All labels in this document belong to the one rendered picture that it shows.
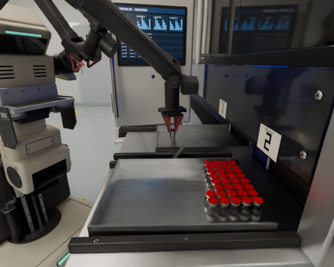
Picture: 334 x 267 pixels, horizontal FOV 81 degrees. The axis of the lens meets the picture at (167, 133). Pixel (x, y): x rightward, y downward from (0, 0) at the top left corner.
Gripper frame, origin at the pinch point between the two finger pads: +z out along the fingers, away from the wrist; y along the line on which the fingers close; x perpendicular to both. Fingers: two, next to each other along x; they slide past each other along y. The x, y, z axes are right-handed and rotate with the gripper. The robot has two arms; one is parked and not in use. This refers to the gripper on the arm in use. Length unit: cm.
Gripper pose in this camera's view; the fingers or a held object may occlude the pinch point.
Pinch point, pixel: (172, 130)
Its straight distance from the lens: 81.3
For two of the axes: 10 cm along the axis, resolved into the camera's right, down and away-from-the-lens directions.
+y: 9.6, -1.2, 2.6
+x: -2.9, -3.3, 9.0
